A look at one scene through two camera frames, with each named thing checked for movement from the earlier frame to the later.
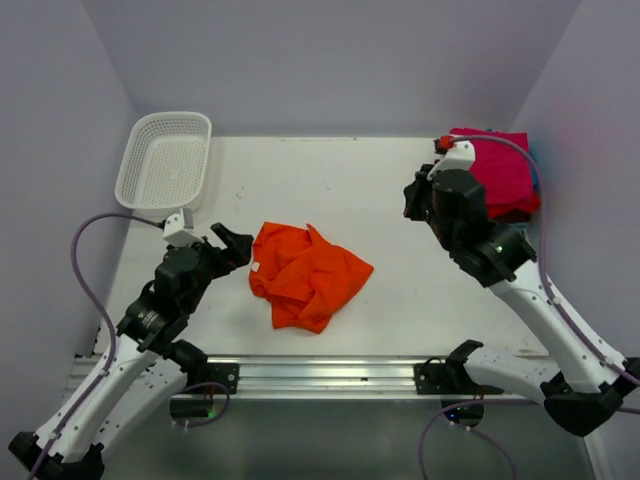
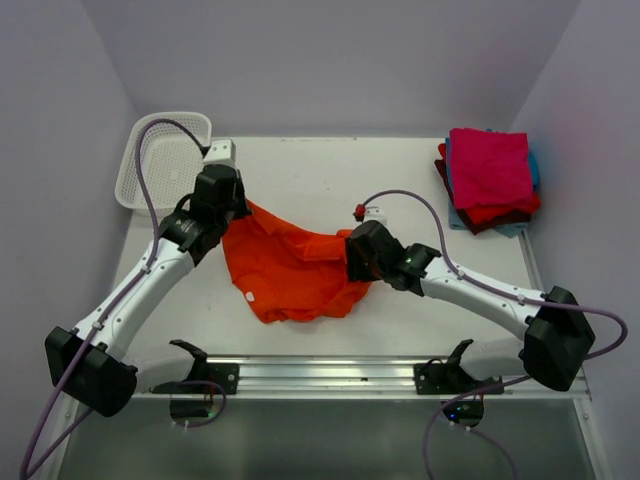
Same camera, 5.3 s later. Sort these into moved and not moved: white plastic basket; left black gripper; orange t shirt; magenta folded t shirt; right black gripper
Moved: orange t shirt; left black gripper; right black gripper
Not moved: magenta folded t shirt; white plastic basket
